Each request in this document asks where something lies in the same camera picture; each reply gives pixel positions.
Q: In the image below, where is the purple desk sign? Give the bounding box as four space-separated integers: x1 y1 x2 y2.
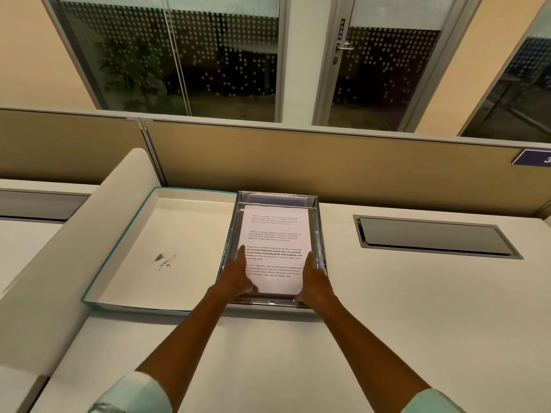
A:
511 148 551 167

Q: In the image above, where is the white printed paper sheet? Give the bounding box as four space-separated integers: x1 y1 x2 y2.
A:
238 204 312 297

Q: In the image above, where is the person's left forearm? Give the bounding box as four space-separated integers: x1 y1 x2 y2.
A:
134 287 235 398

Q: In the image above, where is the white curved desk divider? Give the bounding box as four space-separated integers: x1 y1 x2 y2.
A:
0 148 163 380

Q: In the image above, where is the person's right hand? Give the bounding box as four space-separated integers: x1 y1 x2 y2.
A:
294 253 339 309

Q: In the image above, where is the silver metal tray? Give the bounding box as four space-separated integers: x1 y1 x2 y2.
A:
215 191 330 309

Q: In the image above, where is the person's right forearm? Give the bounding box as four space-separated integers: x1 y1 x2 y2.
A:
318 297 432 402

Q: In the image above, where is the light green shirt sleeve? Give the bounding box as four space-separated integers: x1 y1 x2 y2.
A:
87 371 174 413
401 387 468 413

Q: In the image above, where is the light green left shirt sleeve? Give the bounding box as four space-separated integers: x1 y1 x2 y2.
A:
87 371 174 413

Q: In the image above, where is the glass window with dotted film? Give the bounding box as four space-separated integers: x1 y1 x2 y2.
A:
40 0 288 124

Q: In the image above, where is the light green right shirt sleeve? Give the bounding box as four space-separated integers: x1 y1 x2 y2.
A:
401 387 468 413

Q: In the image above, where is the person's left hand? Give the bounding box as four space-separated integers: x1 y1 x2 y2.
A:
213 246 260 304

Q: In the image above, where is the white box lid teal edge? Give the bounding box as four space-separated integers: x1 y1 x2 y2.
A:
81 186 240 315

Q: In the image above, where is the glass window grey frame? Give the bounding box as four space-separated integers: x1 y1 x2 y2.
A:
457 0 551 145

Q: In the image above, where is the green potted plant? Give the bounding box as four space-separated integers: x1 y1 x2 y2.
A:
96 36 174 113

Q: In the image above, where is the glass door with dotted film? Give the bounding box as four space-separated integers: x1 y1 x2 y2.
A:
312 0 475 133

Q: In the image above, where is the tan partition panel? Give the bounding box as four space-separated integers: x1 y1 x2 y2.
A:
0 108 167 188
144 120 551 218

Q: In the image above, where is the grey desk cable hatch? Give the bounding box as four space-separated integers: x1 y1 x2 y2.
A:
0 189 93 223
352 214 525 260

